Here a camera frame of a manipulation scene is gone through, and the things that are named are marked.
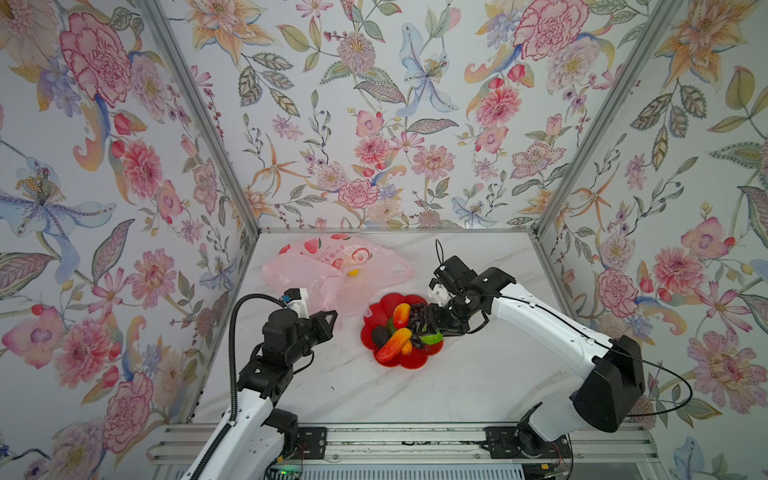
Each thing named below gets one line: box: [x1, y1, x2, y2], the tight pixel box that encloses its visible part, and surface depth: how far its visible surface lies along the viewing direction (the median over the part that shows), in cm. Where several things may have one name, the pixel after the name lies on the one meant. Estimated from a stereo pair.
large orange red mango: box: [376, 327, 413, 363], surface depth 86 cm
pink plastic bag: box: [262, 233, 413, 319], surface depth 97 cm
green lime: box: [419, 332, 444, 345], surface depth 75 cm
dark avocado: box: [372, 325, 392, 348], surface depth 90 cm
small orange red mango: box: [393, 303, 411, 329], surface depth 90 cm
